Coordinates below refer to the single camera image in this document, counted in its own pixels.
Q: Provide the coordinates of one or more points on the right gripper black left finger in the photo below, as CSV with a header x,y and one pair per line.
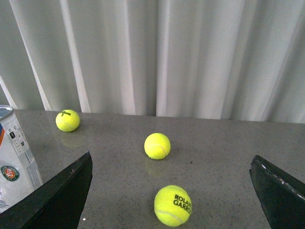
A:
x,y
58,204

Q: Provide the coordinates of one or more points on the yellow tennis ball Wilson print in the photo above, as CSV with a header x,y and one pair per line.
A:
x,y
67,120

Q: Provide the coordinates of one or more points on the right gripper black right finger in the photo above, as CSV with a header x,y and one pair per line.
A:
x,y
282,196

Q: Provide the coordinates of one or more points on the white pleated curtain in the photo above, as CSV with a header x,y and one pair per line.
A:
x,y
213,59

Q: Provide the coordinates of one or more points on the tennis ball with Roland Garros print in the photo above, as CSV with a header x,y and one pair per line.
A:
x,y
172,205

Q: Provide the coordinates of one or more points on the plain yellow tennis ball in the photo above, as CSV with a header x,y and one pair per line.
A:
x,y
157,146

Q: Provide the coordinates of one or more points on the white blue tennis ball can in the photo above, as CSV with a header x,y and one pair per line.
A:
x,y
19,172

